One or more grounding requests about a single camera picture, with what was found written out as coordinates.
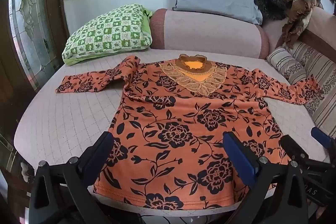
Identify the orange black floral shirt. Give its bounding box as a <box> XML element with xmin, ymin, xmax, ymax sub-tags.
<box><xmin>56</xmin><ymin>54</ymin><xmax>324</xmax><ymax>211</ymax></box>

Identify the wooden door with patterned glass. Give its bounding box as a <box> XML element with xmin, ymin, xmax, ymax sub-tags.
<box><xmin>0</xmin><ymin>0</ymin><xmax>66</xmax><ymax>161</ymax></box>

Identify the green checked pillow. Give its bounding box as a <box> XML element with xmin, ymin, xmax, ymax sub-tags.
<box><xmin>62</xmin><ymin>4</ymin><xmax>153</xmax><ymax>66</ymax></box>

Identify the pink sofa backrest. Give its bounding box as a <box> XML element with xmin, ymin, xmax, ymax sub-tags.
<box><xmin>262</xmin><ymin>6</ymin><xmax>336</xmax><ymax>56</ymax></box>

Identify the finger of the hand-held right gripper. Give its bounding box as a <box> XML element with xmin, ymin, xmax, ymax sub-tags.
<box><xmin>279</xmin><ymin>135</ymin><xmax>315</xmax><ymax>169</ymax></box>
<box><xmin>311</xmin><ymin>127</ymin><xmax>336</xmax><ymax>151</ymax></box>

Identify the dark furry cloth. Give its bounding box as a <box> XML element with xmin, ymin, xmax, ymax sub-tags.
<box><xmin>253</xmin><ymin>0</ymin><xmax>292</xmax><ymax>21</ymax></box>

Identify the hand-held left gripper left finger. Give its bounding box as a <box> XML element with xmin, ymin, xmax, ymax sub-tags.
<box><xmin>28</xmin><ymin>131</ymin><xmax>115</xmax><ymax>224</ymax></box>

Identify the brown ruffled cloth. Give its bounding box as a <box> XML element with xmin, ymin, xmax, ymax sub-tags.
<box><xmin>274</xmin><ymin>0</ymin><xmax>324</xmax><ymax>48</ymax></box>

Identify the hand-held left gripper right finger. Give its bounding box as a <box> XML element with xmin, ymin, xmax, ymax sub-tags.
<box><xmin>222</xmin><ymin>131</ymin><xmax>309</xmax><ymax>224</ymax></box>

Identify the pink bolster cushion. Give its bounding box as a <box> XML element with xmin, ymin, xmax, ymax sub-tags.
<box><xmin>149</xmin><ymin>8</ymin><xmax>270</xmax><ymax>59</ymax></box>

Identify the striped pillow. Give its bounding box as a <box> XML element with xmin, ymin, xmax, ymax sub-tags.
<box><xmin>286</xmin><ymin>40</ymin><xmax>336</xmax><ymax>132</ymax></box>

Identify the striped floral small cushion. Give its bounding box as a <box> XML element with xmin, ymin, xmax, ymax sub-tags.
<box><xmin>266</xmin><ymin>48</ymin><xmax>307</xmax><ymax>85</ymax></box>

